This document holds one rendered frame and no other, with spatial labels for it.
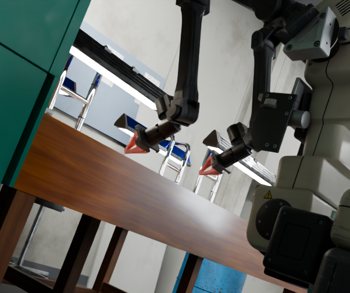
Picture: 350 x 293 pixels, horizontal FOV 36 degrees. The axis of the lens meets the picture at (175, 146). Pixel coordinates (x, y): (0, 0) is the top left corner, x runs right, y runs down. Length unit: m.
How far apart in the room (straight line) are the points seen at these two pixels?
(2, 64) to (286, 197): 0.71
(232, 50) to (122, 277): 2.70
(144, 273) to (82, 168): 3.58
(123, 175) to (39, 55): 0.44
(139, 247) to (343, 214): 3.82
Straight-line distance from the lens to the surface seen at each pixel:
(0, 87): 1.16
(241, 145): 1.86
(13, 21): 1.17
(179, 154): 3.04
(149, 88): 1.95
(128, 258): 4.74
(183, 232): 1.75
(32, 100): 1.21
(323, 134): 1.40
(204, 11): 1.73
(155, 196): 1.60
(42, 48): 1.21
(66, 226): 4.68
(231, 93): 5.95
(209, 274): 5.09
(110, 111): 4.72
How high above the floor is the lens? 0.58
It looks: 10 degrees up
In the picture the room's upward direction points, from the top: 20 degrees clockwise
